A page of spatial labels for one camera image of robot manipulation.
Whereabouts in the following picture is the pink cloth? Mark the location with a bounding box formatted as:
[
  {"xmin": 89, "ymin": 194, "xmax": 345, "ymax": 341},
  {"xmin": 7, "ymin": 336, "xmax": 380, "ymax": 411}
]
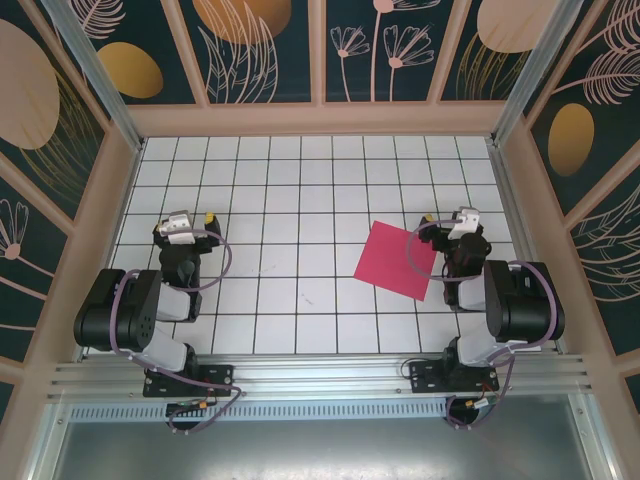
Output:
[{"xmin": 353, "ymin": 220, "xmax": 437, "ymax": 302}]

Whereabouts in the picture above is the grey sheet metal panel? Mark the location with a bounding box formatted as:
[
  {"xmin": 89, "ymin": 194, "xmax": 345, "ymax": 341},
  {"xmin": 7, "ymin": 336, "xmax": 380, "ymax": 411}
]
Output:
[{"xmin": 44, "ymin": 419, "xmax": 611, "ymax": 480}]

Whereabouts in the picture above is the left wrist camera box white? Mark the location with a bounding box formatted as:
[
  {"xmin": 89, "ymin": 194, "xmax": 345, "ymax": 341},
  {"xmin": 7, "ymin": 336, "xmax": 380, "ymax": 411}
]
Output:
[{"xmin": 164, "ymin": 211, "xmax": 195, "ymax": 246}]

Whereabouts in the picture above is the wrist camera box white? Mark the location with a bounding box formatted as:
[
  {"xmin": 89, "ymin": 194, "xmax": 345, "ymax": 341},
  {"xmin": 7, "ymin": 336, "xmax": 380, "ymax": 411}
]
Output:
[
  {"xmin": 447, "ymin": 206, "xmax": 482, "ymax": 241},
  {"xmin": 164, "ymin": 211, "xmax": 195, "ymax": 246}
]

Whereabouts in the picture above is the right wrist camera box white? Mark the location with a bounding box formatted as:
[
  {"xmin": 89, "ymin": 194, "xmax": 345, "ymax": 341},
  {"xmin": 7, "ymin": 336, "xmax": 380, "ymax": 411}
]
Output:
[{"xmin": 447, "ymin": 206, "xmax": 482, "ymax": 241}]

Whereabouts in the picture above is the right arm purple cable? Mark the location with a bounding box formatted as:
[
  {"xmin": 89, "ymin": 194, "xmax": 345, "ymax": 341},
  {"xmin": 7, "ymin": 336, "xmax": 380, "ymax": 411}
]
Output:
[{"xmin": 406, "ymin": 217, "xmax": 560, "ymax": 432}]

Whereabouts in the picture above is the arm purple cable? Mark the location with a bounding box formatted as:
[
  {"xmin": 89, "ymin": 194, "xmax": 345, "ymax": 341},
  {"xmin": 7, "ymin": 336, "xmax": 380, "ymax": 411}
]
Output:
[
  {"xmin": 110, "ymin": 227, "xmax": 245, "ymax": 435},
  {"xmin": 406, "ymin": 217, "xmax": 560, "ymax": 432}
]

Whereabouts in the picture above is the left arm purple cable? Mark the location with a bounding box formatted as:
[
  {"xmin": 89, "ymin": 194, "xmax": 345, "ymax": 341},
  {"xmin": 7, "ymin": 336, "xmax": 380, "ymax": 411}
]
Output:
[{"xmin": 110, "ymin": 227, "xmax": 245, "ymax": 435}]

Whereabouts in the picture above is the aluminium side rail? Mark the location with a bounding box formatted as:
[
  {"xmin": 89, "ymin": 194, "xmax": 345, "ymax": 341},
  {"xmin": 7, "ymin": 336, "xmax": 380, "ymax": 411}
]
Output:
[{"xmin": 489, "ymin": 144, "xmax": 569, "ymax": 356}]

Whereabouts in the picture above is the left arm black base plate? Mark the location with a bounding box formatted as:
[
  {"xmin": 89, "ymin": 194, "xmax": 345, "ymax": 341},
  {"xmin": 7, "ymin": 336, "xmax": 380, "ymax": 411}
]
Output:
[{"xmin": 143, "ymin": 363, "xmax": 236, "ymax": 399}]

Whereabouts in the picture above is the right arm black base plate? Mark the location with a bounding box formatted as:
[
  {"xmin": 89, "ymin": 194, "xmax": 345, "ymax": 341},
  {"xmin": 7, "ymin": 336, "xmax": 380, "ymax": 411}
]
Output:
[{"xmin": 408, "ymin": 360, "xmax": 500, "ymax": 396}]

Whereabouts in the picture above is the aluminium corner post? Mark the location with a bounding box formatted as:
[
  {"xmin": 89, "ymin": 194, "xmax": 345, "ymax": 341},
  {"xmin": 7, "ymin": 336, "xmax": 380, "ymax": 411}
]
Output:
[
  {"xmin": 488, "ymin": 0, "xmax": 587, "ymax": 147},
  {"xmin": 39, "ymin": 0, "xmax": 147, "ymax": 152}
]

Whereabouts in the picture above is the aluminium mounting rail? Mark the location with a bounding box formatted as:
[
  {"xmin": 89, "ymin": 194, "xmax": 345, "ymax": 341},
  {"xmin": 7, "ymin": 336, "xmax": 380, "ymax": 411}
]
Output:
[{"xmin": 47, "ymin": 353, "xmax": 599, "ymax": 401}]

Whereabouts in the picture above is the slotted grey cable duct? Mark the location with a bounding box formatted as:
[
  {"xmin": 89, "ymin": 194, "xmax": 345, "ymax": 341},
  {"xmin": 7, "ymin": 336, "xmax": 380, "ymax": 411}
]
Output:
[{"xmin": 68, "ymin": 403, "xmax": 454, "ymax": 422}]

